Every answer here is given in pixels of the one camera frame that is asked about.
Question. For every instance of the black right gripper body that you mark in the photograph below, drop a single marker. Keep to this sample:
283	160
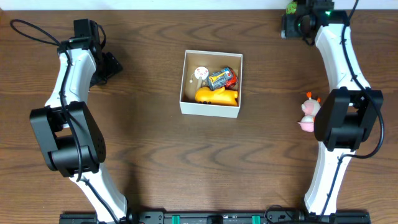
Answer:
295	25

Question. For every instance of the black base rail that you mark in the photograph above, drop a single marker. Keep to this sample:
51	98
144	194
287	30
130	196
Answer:
274	215

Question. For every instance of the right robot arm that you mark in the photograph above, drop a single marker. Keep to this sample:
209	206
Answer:
349	123

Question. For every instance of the grey toy car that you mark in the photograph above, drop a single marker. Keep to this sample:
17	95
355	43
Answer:
226	77

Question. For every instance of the orange duck toy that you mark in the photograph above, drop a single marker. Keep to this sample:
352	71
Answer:
220	96

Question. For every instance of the pink planet figure toy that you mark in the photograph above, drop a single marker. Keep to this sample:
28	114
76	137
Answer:
310	109

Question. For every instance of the green polyhedral die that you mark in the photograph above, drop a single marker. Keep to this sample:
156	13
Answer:
291	7

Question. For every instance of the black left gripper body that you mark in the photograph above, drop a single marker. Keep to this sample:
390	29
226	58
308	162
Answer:
109	66

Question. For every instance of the white pellet drum toy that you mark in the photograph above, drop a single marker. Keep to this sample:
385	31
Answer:
201	74

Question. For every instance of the white cardboard box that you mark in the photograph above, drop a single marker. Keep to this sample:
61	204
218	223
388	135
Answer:
214	62

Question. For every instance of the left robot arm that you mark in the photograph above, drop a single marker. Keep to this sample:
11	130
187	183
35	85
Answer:
69	138

